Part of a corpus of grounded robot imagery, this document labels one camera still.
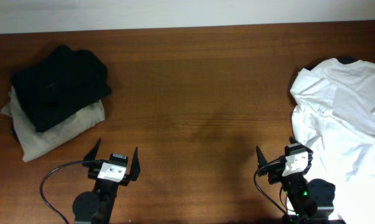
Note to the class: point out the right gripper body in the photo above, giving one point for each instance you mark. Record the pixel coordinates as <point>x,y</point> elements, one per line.
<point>273,176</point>

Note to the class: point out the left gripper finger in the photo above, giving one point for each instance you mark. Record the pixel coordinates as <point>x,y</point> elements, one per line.
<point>91,155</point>
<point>135,169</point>

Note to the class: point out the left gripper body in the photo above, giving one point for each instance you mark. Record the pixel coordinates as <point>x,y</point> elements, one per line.
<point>94,172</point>

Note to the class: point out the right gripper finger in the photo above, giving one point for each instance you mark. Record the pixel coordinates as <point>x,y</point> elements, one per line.
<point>261,160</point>
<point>292,140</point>

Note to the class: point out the white t-shirt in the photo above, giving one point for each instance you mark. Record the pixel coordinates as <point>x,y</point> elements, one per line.
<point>335,117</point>

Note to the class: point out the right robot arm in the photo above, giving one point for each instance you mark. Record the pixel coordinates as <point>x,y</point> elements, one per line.
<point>311,201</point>

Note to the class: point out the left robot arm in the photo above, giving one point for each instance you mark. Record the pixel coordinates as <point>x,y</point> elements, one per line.
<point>96,206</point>

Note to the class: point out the beige folded garment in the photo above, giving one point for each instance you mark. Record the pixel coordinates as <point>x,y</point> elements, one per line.
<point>35,144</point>

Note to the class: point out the black folded garment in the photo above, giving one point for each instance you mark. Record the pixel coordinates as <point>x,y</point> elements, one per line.
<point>61,84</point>

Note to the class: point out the dark navy garment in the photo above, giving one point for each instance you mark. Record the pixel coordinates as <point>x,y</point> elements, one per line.
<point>343,59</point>

